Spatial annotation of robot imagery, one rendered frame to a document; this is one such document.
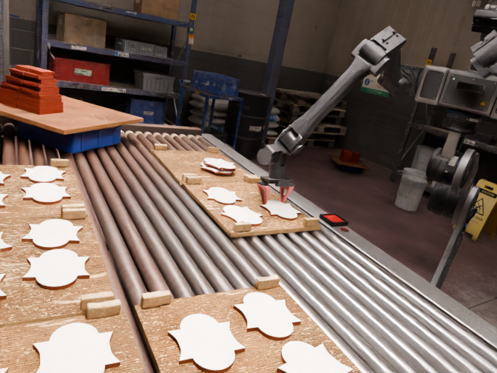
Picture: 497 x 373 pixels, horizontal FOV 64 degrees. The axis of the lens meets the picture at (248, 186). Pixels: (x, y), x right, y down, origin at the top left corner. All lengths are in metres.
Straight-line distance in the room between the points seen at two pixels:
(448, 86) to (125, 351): 1.55
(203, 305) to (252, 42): 6.50
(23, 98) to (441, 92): 1.72
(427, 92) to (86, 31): 4.46
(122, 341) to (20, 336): 0.16
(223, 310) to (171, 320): 0.11
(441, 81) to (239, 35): 5.44
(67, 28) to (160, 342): 4.98
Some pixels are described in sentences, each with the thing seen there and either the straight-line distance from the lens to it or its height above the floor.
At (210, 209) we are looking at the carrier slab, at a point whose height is 0.94.
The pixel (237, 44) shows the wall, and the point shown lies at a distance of 7.04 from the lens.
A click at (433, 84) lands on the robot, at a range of 1.88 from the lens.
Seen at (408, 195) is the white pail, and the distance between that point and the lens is 5.08.
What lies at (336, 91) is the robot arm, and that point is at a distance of 1.37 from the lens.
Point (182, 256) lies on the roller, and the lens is 1.07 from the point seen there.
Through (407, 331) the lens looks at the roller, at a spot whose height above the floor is 0.92.
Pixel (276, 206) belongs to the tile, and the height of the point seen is 0.95.
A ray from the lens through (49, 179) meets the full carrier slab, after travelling 1.42.
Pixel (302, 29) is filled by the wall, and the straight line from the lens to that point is 7.77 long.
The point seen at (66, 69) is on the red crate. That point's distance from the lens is 5.52.
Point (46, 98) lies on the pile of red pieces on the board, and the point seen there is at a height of 1.10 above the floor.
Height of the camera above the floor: 1.46
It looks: 19 degrees down
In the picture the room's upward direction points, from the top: 11 degrees clockwise
